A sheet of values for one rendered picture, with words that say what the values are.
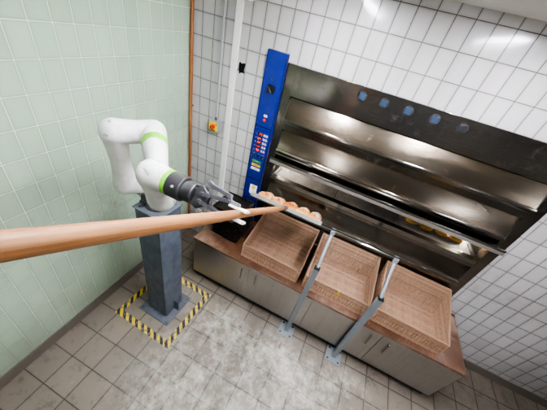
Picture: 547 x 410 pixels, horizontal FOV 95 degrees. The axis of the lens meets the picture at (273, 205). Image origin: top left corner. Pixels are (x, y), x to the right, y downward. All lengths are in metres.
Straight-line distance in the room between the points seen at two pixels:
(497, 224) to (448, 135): 0.75
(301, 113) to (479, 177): 1.29
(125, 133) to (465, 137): 1.94
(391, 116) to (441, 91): 0.29
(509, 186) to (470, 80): 0.75
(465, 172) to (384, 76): 0.84
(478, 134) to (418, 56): 0.61
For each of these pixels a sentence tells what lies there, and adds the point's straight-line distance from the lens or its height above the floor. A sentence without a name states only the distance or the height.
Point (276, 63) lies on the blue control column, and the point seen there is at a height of 2.08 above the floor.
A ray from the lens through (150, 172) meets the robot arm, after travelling 0.94.
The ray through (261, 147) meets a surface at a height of 1.42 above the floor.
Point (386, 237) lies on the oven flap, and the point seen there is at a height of 1.05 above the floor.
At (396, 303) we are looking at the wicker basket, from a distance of 2.62.
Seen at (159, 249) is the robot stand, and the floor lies 0.91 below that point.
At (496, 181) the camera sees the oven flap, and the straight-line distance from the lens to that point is 2.20.
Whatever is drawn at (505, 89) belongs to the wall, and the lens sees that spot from 2.02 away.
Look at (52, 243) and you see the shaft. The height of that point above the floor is 2.12.
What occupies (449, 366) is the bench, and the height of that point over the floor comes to 0.58.
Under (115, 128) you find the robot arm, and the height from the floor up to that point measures 1.80.
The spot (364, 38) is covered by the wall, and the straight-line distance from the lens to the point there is 1.94.
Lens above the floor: 2.35
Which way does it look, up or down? 36 degrees down
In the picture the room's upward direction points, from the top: 15 degrees clockwise
